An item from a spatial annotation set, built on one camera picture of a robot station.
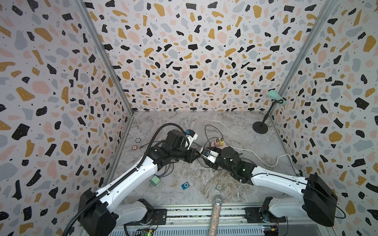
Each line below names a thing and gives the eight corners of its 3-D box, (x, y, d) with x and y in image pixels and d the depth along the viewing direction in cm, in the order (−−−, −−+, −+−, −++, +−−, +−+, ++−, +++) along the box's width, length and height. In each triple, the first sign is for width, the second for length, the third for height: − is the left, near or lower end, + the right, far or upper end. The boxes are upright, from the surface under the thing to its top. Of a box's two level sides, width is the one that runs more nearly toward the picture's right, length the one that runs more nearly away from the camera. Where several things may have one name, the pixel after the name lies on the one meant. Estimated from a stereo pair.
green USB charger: (150, 182, 86) (149, 181, 84) (156, 176, 89) (155, 174, 87) (154, 187, 85) (154, 185, 83) (160, 180, 87) (160, 178, 85)
